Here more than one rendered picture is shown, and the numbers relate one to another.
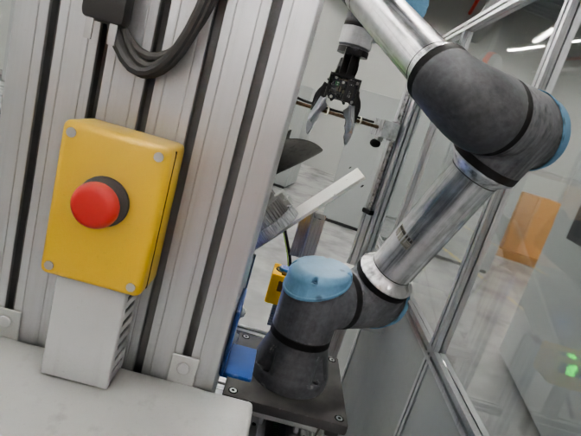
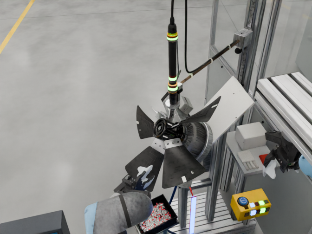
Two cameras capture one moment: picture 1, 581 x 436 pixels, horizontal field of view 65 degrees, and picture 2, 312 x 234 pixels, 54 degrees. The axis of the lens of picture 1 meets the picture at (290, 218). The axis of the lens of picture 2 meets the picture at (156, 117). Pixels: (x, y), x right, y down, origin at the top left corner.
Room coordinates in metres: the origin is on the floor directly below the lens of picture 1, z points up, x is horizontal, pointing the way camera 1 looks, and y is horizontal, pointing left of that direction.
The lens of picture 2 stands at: (0.52, 0.51, 2.38)
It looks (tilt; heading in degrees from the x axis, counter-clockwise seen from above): 42 degrees down; 350
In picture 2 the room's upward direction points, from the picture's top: 3 degrees counter-clockwise
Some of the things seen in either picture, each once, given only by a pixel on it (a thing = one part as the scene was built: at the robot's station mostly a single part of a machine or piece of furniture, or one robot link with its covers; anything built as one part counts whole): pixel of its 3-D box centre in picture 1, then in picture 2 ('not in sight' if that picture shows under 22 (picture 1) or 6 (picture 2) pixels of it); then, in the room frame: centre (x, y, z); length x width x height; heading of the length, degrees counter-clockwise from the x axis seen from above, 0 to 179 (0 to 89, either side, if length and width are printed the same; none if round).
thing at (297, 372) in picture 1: (295, 351); not in sight; (0.79, -0.08, 1.09); 0.15 x 0.15 x 0.10
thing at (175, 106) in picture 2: not in sight; (173, 95); (1.62, 0.22, 1.50); 0.09 x 0.07 x 0.10; 126
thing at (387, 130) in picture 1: (386, 129); (243, 37); (1.98, -0.28, 1.54); 0.10 x 0.07 x 0.08; 126
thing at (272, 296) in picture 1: (295, 291); (250, 205); (1.25, -0.07, 1.02); 0.16 x 0.10 x 0.11; 91
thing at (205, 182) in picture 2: not in sight; (198, 184); (1.75, 0.01, 0.56); 0.19 x 0.04 x 0.04; 91
